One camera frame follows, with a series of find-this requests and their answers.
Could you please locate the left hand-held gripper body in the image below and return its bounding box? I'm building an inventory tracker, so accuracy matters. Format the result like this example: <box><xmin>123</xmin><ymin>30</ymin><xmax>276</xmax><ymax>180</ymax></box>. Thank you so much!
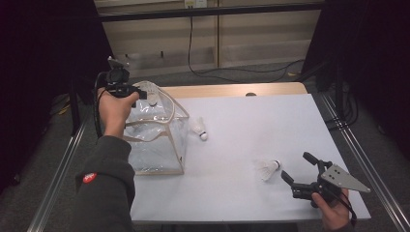
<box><xmin>105</xmin><ymin>56</ymin><xmax>143</xmax><ymax>109</ymax></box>

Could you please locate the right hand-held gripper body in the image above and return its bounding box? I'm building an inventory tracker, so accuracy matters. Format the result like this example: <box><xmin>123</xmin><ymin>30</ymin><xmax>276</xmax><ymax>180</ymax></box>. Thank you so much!
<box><xmin>291</xmin><ymin>162</ymin><xmax>371</xmax><ymax>209</ymax></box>

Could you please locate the clear plastic bag beige trim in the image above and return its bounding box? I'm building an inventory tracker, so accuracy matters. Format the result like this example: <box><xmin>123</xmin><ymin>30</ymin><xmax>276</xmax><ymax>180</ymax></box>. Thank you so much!
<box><xmin>123</xmin><ymin>79</ymin><xmax>190</xmax><ymax>177</ymax></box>

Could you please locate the person's left hand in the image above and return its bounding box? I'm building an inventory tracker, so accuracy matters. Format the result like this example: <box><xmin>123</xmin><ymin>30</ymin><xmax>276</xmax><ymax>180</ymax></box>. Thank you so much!
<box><xmin>97</xmin><ymin>87</ymin><xmax>140</xmax><ymax>138</ymax></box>

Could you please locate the person's right hand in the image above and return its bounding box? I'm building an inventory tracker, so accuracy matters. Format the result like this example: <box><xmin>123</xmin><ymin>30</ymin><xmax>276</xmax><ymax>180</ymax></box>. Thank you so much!
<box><xmin>310</xmin><ymin>188</ymin><xmax>351</xmax><ymax>232</ymax></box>

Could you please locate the black metal stand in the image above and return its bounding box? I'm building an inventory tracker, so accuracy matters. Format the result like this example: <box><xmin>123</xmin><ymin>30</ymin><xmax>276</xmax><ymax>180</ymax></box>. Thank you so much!
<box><xmin>69</xmin><ymin>80</ymin><xmax>81</xmax><ymax>136</ymax></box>

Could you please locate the white table cover sheet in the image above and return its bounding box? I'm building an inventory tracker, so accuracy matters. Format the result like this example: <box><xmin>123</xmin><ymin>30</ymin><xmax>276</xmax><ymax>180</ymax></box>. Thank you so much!
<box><xmin>130</xmin><ymin>93</ymin><xmax>371</xmax><ymax>224</ymax></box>

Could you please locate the black curtain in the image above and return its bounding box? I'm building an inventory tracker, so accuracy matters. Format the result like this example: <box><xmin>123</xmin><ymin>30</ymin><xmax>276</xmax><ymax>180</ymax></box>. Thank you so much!
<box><xmin>301</xmin><ymin>0</ymin><xmax>410</xmax><ymax>159</ymax></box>
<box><xmin>0</xmin><ymin>0</ymin><xmax>124</xmax><ymax>194</ymax></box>

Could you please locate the black horizontal metal bar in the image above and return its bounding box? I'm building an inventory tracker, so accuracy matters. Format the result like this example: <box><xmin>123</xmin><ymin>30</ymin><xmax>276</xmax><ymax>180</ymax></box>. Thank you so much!
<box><xmin>98</xmin><ymin>3</ymin><xmax>325</xmax><ymax>23</ymax></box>

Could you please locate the metal floor rail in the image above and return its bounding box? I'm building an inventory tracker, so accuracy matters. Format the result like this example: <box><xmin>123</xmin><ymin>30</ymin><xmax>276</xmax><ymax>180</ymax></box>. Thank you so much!
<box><xmin>27</xmin><ymin>115</ymin><xmax>91</xmax><ymax>232</ymax></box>
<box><xmin>320</xmin><ymin>93</ymin><xmax>410</xmax><ymax>232</ymax></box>

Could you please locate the right hand-held gripper black cable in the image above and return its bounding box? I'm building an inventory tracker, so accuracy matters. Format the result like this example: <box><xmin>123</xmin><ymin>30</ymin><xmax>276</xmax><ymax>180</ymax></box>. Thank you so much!
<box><xmin>325</xmin><ymin>187</ymin><xmax>358</xmax><ymax>226</ymax></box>

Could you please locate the bundle of black floor cables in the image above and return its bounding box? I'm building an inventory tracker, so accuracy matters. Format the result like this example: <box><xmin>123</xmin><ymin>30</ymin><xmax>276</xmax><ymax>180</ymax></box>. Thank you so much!
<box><xmin>325</xmin><ymin>80</ymin><xmax>359</xmax><ymax>130</ymax></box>

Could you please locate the long black floor cable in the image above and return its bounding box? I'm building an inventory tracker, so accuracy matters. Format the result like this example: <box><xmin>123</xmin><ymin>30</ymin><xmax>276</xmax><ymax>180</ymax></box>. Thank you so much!
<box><xmin>188</xmin><ymin>15</ymin><xmax>306</xmax><ymax>84</ymax></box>

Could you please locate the white wall socket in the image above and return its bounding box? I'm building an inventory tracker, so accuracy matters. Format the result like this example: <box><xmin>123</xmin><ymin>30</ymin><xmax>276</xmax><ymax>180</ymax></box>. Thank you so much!
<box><xmin>184</xmin><ymin>0</ymin><xmax>208</xmax><ymax>9</ymax></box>

